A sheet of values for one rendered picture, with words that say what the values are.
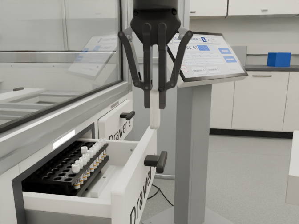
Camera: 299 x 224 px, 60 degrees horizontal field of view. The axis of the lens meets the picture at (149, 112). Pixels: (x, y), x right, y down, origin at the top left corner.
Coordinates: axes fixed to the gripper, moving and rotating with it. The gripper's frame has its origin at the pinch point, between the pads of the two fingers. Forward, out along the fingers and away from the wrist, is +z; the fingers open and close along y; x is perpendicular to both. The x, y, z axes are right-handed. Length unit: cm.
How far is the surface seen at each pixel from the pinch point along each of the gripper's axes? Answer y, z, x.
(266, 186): -70, 99, -163
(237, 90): -62, 37, -290
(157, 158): -1.0, 8.2, 3.3
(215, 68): -17, -2, -92
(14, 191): 16.4, 8.0, 17.6
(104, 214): 4.6, 11.5, 15.7
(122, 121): 14.7, 11.1, -30.1
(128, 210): 1.3, 10.7, 15.4
